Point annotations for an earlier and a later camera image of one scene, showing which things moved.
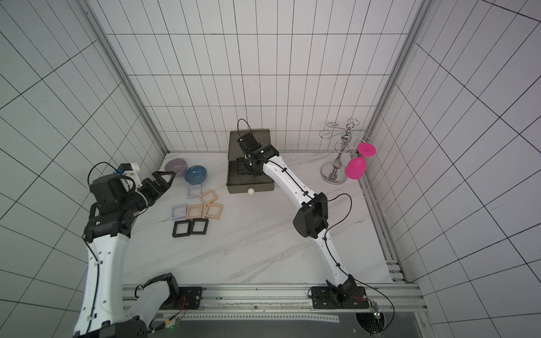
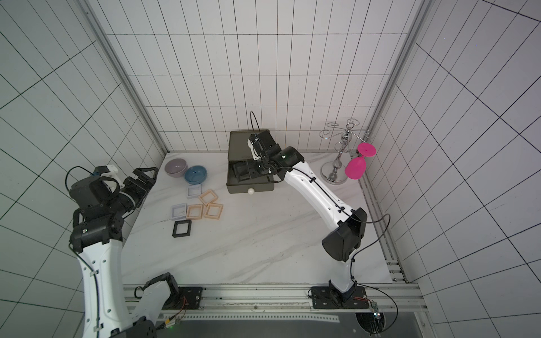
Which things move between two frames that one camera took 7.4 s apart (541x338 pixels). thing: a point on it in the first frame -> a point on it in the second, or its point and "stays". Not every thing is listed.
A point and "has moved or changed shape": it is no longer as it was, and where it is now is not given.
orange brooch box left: (194, 211) stays
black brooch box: (199, 226) has moved or changed shape
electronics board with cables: (175, 319) stays
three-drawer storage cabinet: (241, 183) stays
